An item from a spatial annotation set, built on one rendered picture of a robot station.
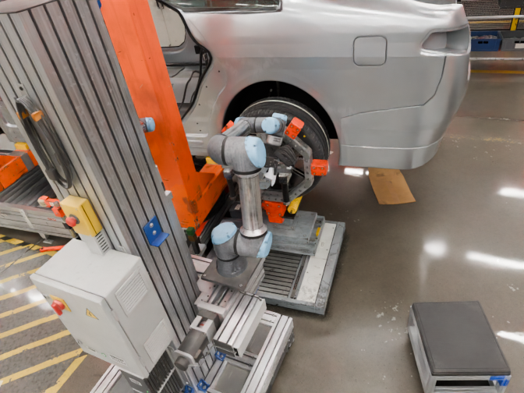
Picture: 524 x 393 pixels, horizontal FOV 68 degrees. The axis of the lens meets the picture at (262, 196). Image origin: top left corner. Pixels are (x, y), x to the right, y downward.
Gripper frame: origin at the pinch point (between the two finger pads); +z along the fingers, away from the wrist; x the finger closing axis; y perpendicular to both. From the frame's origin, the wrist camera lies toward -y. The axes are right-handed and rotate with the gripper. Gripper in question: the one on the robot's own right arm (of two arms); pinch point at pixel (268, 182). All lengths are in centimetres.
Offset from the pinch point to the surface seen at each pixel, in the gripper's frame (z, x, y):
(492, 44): -159, -223, -327
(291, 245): 56, -54, -48
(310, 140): -22.9, -25.6, -29.4
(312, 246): 53, -49, -62
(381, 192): 16, -96, -141
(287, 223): 43, -65, -46
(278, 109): -36, -37, -10
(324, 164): -11.3, -18.1, -38.5
